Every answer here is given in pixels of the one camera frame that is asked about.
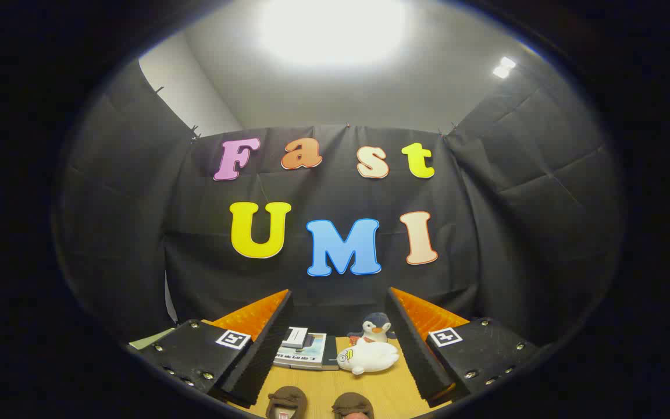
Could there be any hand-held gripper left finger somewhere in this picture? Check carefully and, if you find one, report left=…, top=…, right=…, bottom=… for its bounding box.
left=137, top=289, right=294, bottom=408

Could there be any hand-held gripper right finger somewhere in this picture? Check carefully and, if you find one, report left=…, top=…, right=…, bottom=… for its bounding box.
left=385, top=287, right=540, bottom=408

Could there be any brown fuzzy slipper shoe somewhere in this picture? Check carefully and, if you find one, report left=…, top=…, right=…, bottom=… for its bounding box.
left=266, top=385, right=308, bottom=419
left=332, top=392, right=375, bottom=419

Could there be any beige fabric storage box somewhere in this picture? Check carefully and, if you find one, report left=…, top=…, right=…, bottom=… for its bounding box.
left=129, top=328, right=176, bottom=350

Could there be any small book with blue picture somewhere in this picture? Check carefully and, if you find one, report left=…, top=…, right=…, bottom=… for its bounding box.
left=281, top=327, right=309, bottom=349

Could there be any white seal plush toy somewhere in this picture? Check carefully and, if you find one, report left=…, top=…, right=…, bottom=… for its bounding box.
left=337, top=340, right=400, bottom=375

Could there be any grey penguin plush toy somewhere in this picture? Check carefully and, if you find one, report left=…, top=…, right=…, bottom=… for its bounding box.
left=348, top=312, right=395, bottom=344

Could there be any light blue cover book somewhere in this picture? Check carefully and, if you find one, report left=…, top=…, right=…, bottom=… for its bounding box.
left=274, top=333, right=327, bottom=368

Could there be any black cover book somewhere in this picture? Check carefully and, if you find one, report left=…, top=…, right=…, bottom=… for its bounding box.
left=321, top=335, right=340, bottom=371

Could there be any black backdrop cloth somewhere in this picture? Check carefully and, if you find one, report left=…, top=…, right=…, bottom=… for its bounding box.
left=53, top=58, right=626, bottom=350

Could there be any small ceiling light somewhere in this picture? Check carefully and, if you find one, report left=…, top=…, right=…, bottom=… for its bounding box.
left=492, top=56, right=517, bottom=80

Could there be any large ceiling light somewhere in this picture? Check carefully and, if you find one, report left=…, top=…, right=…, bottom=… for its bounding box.
left=256, top=0, right=408, bottom=68

